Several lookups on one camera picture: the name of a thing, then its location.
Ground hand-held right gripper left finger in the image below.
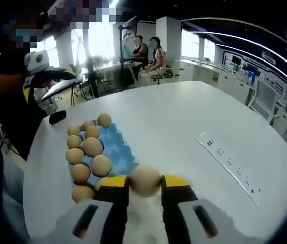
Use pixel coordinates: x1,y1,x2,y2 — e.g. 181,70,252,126
31,175,131,244

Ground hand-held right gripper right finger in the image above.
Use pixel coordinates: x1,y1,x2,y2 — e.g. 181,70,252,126
160,174,264,244

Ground single brown egg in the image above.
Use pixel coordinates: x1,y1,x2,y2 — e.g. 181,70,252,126
129,164,162,199

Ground blue egg tray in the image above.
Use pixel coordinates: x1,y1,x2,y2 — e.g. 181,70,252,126
67,118,141,195

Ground cluster of brown eggs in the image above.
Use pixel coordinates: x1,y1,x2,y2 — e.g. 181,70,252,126
65,112,113,204

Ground person's dark shirt torso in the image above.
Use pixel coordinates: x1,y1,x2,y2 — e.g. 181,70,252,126
0,48,49,229

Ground black tripod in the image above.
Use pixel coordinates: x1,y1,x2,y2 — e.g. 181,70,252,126
85,57,101,99

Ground black oblong object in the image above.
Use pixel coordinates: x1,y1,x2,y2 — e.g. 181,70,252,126
49,110,67,125

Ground table socket strip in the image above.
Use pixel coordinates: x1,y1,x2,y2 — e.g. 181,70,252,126
195,131,261,207

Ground black equipment stand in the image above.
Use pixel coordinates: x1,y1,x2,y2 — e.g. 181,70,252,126
117,22,140,84

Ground person's light trousers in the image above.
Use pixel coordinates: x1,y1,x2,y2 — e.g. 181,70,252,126
2,152,30,211

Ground grey office chair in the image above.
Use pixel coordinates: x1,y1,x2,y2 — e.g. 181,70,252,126
150,60,175,85

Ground white counter with cabinets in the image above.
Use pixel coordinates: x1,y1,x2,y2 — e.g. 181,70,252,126
180,58,251,102

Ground white mesh office chair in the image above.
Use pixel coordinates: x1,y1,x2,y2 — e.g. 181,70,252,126
245,80,279,120

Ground ceiling air conditioner unit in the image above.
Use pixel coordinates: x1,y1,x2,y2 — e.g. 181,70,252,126
261,51,277,65

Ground blue wall display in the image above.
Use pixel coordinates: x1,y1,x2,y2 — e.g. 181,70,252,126
219,48,286,84

